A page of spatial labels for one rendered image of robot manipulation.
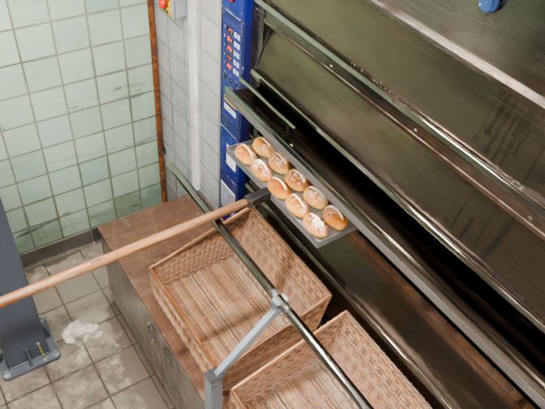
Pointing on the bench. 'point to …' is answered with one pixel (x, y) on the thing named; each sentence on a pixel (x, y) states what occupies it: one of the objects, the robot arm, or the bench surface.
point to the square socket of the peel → (258, 197)
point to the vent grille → (226, 195)
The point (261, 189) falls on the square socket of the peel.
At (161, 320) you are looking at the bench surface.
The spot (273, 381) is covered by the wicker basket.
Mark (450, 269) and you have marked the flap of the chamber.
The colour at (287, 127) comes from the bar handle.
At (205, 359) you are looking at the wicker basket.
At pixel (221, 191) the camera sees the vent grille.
